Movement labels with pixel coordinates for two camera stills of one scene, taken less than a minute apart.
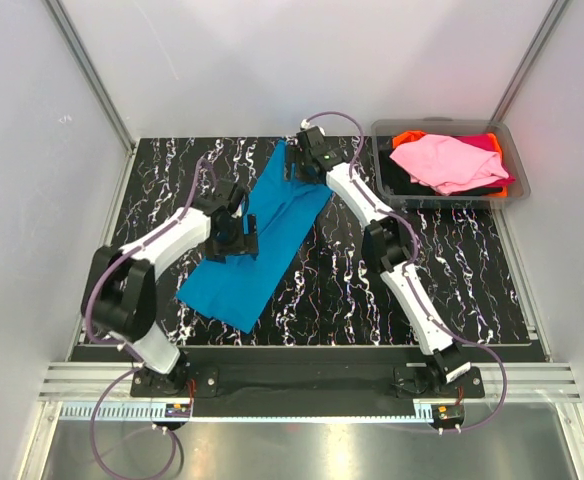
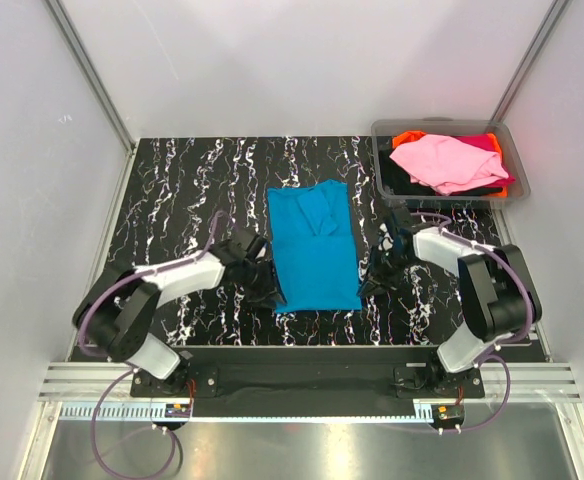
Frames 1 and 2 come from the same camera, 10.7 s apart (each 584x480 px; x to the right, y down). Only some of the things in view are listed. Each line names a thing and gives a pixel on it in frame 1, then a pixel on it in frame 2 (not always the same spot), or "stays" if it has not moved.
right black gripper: (291, 156) to (376, 280)
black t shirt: (395, 180) stays
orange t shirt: (402, 138) stays
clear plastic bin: (447, 163) stays
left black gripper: (246, 244) to (269, 291)
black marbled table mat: (475, 261) stays
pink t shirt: (449, 163) stays
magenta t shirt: (482, 141) stays
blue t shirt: (226, 291) to (317, 263)
